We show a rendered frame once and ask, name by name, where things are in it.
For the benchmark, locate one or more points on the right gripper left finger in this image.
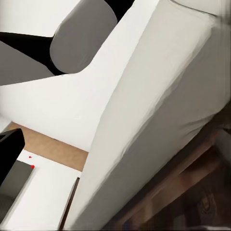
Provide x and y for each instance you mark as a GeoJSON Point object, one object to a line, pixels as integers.
{"type": "Point", "coordinates": [12, 142]}

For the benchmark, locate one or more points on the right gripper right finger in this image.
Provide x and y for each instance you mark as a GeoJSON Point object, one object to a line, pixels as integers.
{"type": "Point", "coordinates": [223, 143]}

